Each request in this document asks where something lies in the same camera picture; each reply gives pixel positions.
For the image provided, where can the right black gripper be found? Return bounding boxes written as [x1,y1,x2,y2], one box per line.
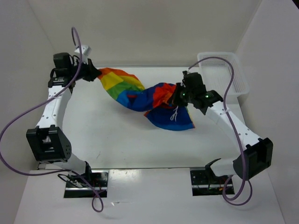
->
[168,82,195,107]

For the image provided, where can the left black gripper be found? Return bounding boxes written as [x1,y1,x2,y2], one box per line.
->
[69,57,101,82]

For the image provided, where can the rainbow striped shorts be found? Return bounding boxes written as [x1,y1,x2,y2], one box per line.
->
[98,68,195,131]

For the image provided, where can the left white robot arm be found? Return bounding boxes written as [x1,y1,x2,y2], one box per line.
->
[26,53,101,187]

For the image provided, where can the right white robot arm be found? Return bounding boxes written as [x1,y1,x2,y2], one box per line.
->
[171,71,273,183]

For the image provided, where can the white plastic basket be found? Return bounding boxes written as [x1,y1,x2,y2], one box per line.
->
[197,52,249,97]

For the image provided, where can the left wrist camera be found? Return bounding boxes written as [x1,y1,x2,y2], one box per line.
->
[74,45,92,57]

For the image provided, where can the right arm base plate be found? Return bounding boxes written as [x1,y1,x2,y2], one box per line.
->
[190,168,228,196]

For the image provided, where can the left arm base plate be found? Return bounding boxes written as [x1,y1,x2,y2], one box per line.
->
[60,170,109,198]

